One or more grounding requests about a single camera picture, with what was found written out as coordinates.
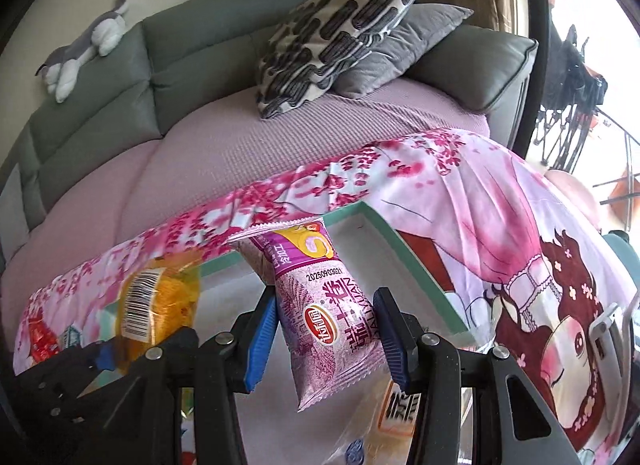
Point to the pink cartoon blanket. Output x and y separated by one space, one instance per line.
516 258

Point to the black white patterned pillow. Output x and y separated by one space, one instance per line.
317 42

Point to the green white candy packet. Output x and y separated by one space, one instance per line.
71 337

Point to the grey pillow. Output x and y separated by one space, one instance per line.
422 28

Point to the light grey cushion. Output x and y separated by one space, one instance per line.
14 231

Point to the pink sofa cover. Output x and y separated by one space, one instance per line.
214 150

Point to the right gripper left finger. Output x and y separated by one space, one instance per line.
227 364

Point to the red snack bag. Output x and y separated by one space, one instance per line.
43 344

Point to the teal white tray box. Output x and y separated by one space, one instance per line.
273 430

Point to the grey white plush toy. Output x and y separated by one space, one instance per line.
59 72

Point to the purple pink snack bag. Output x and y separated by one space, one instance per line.
327 322

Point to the yellow orange snack bag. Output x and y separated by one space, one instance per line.
154 302

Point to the grey sofa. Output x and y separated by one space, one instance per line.
177 61

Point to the clear cookie packet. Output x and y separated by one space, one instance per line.
381 430

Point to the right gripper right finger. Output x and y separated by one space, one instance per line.
512 424

